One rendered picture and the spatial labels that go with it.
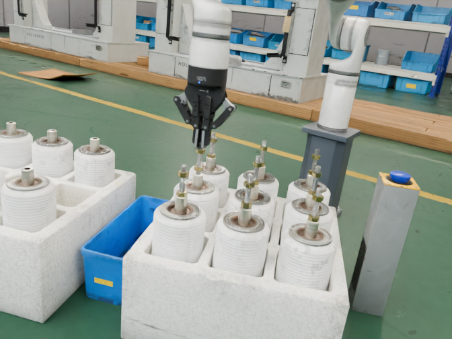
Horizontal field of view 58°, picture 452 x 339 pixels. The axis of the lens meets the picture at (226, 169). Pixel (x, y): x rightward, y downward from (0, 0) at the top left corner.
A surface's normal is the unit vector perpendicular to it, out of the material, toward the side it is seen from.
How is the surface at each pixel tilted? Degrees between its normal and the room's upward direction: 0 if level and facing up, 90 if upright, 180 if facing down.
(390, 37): 90
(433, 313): 0
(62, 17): 90
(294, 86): 90
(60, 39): 90
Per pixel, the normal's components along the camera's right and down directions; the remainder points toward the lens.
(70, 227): 0.96, 0.18
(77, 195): -0.25, 0.31
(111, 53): 0.83, 0.28
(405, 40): -0.55, 0.23
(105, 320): 0.11, -0.93
